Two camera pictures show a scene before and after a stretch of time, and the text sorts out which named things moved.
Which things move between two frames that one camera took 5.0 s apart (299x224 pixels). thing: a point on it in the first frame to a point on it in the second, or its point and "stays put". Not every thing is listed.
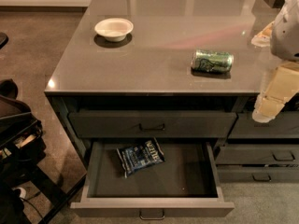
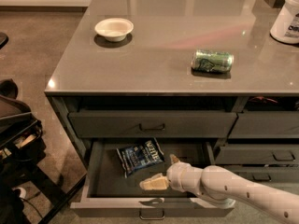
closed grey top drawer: [152, 124] stays put
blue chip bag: [140, 155] stays put
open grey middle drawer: [188, 184] stays put
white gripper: [286, 36] to [175, 174]
